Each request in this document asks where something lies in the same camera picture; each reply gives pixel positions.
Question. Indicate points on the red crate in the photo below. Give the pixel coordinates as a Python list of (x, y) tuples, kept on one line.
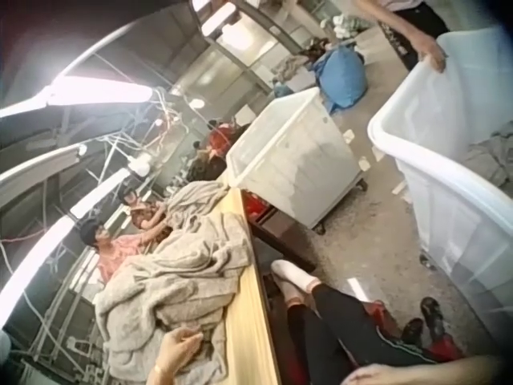
[(256, 206)]

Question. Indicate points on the person's left hand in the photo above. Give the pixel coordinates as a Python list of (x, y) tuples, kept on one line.
[(174, 349)]

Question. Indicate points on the grey cloth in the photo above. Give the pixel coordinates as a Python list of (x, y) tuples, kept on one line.
[(491, 154)]

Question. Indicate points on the red plastic stool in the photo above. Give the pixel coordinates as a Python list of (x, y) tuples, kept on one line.
[(441, 349)]

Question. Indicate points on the grey beige towel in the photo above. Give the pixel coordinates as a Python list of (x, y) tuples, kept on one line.
[(196, 200)]

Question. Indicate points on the fluorescent tube light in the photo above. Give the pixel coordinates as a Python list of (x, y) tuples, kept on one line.
[(36, 168), (92, 94), (32, 264), (100, 192), (218, 18)]

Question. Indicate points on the person's legs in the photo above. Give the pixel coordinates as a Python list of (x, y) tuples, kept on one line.
[(340, 321)]

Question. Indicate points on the light beige towel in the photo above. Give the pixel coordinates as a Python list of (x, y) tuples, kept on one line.
[(160, 280)]

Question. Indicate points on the dark brown bench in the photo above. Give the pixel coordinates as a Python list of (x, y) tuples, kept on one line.
[(280, 240)]

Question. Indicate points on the heap of grey cloths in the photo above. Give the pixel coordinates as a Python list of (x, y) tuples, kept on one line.
[(294, 66)]

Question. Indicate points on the tan towel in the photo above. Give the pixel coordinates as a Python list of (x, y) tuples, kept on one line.
[(212, 248)]

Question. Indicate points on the blue cloth bag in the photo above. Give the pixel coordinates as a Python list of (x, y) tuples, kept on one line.
[(340, 78)]

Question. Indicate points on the large white plastic bin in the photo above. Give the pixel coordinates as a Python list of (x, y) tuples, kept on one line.
[(441, 160)]

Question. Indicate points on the long wooden table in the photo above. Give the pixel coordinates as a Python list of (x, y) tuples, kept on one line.
[(250, 305)]

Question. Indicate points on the person's left fingers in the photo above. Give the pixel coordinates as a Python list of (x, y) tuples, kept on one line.
[(192, 340)]

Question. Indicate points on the heap of white cloths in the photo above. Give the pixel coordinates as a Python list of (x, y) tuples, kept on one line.
[(348, 24)]

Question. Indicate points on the person's right hand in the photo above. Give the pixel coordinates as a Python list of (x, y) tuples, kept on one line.
[(370, 375)]

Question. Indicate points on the white wheeled plastic bin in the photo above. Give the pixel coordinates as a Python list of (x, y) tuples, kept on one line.
[(296, 160)]

